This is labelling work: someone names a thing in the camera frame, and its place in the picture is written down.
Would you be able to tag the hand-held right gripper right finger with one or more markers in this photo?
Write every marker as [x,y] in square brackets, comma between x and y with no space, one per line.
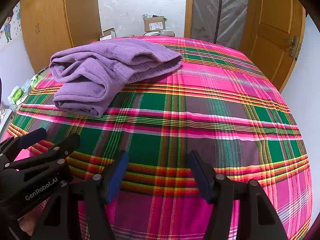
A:
[198,176]

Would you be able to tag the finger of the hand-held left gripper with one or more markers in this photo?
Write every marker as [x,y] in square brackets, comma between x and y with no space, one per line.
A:
[32,136]
[71,141]

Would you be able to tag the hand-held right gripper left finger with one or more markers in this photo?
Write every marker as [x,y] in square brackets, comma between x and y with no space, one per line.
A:
[117,177]

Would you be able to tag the purple fleece towel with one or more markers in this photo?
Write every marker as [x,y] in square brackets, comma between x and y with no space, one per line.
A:
[112,62]

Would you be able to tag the person's left hand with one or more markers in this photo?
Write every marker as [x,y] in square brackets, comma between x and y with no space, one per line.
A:
[26,226]

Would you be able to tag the green tissue packet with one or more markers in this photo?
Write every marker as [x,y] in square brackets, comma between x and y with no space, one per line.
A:
[37,80]
[16,95]

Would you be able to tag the cluttered folding table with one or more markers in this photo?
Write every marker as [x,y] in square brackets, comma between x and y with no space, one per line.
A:
[27,90]

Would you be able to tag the pink green plaid bedsheet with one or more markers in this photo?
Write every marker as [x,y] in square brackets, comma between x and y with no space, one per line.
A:
[175,130]

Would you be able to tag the white cardboard box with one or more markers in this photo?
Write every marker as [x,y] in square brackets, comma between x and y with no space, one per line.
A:
[109,33]

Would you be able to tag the wooden wardrobe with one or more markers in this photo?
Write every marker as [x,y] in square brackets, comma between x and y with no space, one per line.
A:
[55,17]

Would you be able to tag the grey plastic parcel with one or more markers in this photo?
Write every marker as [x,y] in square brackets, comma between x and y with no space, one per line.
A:
[151,34]

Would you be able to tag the labelled cardboard box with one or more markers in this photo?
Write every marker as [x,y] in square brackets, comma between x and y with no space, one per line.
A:
[153,25]

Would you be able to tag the brown parcel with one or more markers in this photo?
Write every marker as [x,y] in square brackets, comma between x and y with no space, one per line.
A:
[167,33]

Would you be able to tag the clear plastic door curtain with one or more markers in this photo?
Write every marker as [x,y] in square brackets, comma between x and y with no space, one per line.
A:
[230,10]

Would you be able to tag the wooden door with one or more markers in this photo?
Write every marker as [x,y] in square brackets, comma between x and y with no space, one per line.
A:
[272,17]

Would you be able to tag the cartoon wall poster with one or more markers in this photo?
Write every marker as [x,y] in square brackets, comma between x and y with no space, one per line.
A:
[8,27]

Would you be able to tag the wooden door frame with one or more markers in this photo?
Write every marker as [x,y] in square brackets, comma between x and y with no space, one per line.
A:
[189,10]

